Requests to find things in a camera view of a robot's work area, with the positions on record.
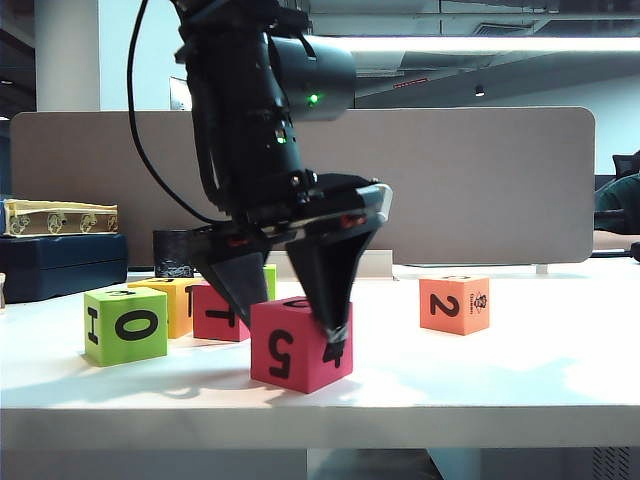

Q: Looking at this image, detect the dark blue case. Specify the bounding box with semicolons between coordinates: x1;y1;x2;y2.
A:
0;232;130;305

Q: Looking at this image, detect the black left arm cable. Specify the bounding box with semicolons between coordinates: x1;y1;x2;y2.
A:
127;0;224;226

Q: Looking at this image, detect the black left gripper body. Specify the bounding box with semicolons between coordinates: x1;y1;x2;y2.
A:
187;169;395;262

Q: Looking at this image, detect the yellow patterned box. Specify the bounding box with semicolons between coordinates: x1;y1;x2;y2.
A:
2;198;120;238

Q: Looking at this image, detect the orange block with number 2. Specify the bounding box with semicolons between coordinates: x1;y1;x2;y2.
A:
419;273;491;336

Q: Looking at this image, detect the black office chair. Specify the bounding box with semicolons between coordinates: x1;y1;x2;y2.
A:
612;151;640;179

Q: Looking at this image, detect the person in dark green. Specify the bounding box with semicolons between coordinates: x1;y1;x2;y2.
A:
593;172;640;254

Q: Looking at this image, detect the yellow block with letter Q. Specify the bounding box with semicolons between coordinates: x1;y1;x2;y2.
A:
127;277;201;340

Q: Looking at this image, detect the pink block with letter T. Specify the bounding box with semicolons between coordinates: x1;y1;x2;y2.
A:
192;283;251;344

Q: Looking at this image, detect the white cable tray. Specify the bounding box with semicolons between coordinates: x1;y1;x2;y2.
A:
267;249;401;282

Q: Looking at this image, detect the green block with letter O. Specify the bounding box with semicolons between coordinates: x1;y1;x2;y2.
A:
83;285;169;368

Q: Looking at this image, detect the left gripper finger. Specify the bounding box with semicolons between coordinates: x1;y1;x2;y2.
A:
286;227;375;361
194;248;272;330

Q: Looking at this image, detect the brown desk divider panel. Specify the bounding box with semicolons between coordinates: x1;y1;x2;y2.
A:
9;107;597;274

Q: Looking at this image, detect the pink block with number 5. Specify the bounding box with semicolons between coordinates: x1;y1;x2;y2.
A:
249;295;354;395

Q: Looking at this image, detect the long ceiling light strip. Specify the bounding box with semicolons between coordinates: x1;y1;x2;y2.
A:
299;34;640;54

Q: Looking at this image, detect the paper wall sign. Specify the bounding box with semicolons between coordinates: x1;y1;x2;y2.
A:
168;76;192;111

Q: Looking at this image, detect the black mug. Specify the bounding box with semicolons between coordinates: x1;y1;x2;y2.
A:
152;228;197;279

